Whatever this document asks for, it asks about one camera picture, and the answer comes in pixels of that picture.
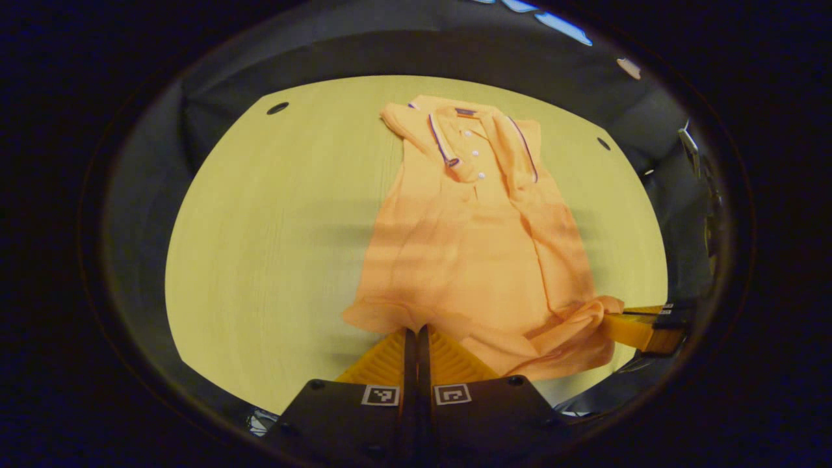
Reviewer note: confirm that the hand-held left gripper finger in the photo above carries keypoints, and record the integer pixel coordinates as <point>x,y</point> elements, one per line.
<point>409,364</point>
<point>424,364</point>

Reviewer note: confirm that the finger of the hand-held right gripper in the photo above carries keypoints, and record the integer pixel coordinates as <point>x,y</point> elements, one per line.
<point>676,312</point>
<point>643,335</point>

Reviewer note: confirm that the orange T-shirt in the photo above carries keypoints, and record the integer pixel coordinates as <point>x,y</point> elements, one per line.
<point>468,247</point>

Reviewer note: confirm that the black backdrop cloth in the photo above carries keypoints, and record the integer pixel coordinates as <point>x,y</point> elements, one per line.
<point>364,55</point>

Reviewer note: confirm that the silver metal bracket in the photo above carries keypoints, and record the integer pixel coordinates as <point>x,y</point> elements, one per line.
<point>689,146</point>

